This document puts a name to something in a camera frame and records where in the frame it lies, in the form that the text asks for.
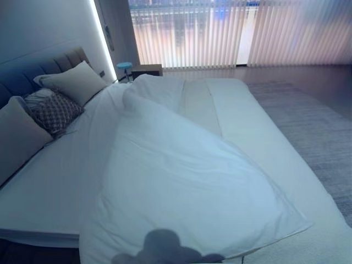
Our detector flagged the blue round stool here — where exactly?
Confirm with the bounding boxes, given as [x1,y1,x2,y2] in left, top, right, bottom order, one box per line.
[116,61,133,83]

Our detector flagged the vertical window blinds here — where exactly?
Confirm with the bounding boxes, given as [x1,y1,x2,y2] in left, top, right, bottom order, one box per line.
[246,0,352,67]
[128,0,261,70]

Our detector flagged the striped grey cushion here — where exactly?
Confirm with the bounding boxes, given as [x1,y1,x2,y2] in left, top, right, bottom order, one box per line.
[23,87,60,111]

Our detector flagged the dark wooden nightstand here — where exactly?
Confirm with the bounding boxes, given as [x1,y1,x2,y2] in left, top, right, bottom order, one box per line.
[131,63,163,82]

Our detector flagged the white wall light strip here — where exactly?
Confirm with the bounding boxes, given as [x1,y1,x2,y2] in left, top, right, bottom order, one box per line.
[87,0,118,83]

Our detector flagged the grey padded headboard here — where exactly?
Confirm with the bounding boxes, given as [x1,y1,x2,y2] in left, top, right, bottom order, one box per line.
[0,46,89,111]

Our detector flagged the brown patterned cushion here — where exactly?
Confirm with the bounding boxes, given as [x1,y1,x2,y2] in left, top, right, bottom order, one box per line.
[32,90,86,136]

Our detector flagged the white sheeted mattress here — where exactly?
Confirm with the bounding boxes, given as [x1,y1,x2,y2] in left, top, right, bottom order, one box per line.
[0,78,352,264]

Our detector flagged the white duvet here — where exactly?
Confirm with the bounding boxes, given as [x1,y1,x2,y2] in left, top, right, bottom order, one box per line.
[78,73,315,264]

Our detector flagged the beige pillow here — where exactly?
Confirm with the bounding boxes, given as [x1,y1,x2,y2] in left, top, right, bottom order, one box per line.
[32,60,109,107]
[0,96,54,188]

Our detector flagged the black wall handle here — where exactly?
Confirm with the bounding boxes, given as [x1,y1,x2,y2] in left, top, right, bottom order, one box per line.
[104,25,114,51]

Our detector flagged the grey floor rug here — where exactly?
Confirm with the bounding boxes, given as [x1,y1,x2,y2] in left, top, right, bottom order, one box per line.
[244,80,352,199]

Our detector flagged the dark bed frame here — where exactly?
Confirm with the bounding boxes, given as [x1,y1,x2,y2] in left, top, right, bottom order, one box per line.
[0,238,81,264]

